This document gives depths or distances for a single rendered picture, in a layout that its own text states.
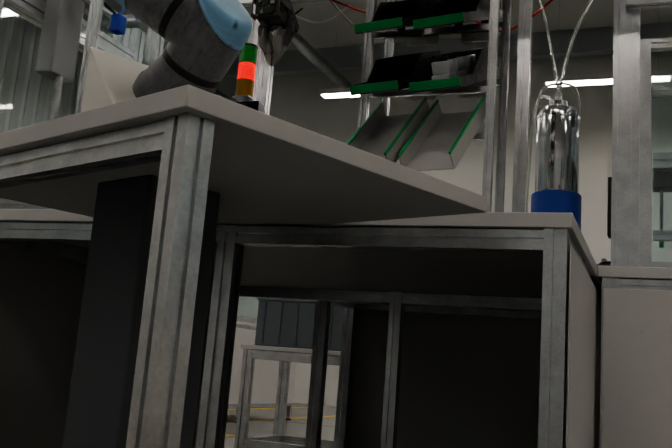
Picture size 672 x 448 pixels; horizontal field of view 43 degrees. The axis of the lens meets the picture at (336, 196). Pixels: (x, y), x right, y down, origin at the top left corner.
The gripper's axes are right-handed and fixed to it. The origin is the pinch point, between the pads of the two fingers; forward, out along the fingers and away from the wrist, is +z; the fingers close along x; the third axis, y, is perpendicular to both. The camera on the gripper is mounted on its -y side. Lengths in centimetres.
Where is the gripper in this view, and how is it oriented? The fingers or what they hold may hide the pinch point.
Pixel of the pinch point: (273, 61)
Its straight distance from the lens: 204.7
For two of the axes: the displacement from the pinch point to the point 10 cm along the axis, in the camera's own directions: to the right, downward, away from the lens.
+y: -3.5, -2.2, -9.1
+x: 9.4, 0.0, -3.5
